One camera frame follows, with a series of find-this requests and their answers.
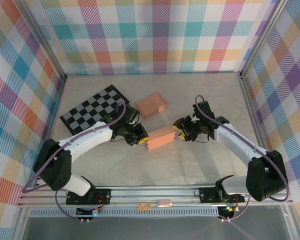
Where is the pink paper box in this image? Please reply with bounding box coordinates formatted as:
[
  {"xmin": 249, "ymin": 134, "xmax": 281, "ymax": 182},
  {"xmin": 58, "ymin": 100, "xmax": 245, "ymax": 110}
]
[
  {"xmin": 147, "ymin": 125, "xmax": 176, "ymax": 151},
  {"xmin": 134, "ymin": 92, "xmax": 168, "ymax": 120}
]

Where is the black grey chessboard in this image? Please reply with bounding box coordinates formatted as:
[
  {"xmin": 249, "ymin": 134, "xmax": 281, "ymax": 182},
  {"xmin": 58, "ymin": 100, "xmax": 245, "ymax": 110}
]
[{"xmin": 59, "ymin": 84, "xmax": 130, "ymax": 135}]

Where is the small pink oblong block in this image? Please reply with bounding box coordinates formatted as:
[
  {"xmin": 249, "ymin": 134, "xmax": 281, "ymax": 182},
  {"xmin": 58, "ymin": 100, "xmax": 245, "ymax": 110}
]
[{"xmin": 156, "ymin": 198, "xmax": 172, "ymax": 208}]

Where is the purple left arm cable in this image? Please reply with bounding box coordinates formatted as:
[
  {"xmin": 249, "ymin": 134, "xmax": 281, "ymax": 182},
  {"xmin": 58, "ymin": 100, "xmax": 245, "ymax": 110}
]
[{"xmin": 21, "ymin": 101, "xmax": 128, "ymax": 223}]

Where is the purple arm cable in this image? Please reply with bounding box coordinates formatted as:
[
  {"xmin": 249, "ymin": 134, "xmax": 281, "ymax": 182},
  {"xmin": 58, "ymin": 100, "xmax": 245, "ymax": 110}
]
[
  {"xmin": 21, "ymin": 101, "xmax": 128, "ymax": 223},
  {"xmin": 194, "ymin": 94, "xmax": 291, "ymax": 223}
]

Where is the aluminium side rail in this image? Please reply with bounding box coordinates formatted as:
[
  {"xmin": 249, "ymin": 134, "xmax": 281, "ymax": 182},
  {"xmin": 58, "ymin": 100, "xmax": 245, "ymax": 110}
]
[{"xmin": 239, "ymin": 72, "xmax": 279, "ymax": 186}]

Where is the aluminium frame rail beam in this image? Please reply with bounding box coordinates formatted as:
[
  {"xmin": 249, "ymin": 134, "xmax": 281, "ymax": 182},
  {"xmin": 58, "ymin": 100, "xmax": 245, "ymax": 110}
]
[{"xmin": 17, "ymin": 184, "xmax": 295, "ymax": 209}]

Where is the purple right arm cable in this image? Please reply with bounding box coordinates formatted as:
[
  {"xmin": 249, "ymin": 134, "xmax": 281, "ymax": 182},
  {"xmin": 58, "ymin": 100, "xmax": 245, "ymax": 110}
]
[{"xmin": 194, "ymin": 94, "xmax": 291, "ymax": 223}]

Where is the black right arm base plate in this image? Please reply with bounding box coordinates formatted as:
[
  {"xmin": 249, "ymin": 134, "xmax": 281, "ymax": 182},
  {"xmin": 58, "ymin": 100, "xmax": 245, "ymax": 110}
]
[{"xmin": 198, "ymin": 186, "xmax": 246, "ymax": 204}]

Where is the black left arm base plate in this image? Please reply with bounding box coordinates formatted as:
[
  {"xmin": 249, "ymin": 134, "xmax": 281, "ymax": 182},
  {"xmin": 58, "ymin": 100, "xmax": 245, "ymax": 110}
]
[{"xmin": 65, "ymin": 187, "xmax": 113, "ymax": 205}]

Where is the slotted grey cable duct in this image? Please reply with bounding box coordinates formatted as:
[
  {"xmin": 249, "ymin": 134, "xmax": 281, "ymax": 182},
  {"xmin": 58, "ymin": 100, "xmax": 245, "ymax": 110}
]
[{"xmin": 29, "ymin": 209, "xmax": 221, "ymax": 217}]

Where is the aluminium frame post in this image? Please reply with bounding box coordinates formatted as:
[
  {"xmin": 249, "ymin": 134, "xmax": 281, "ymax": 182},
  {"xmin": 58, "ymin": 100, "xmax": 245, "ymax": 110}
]
[
  {"xmin": 19, "ymin": 0, "xmax": 67, "ymax": 82},
  {"xmin": 238, "ymin": 0, "xmax": 287, "ymax": 80}
]

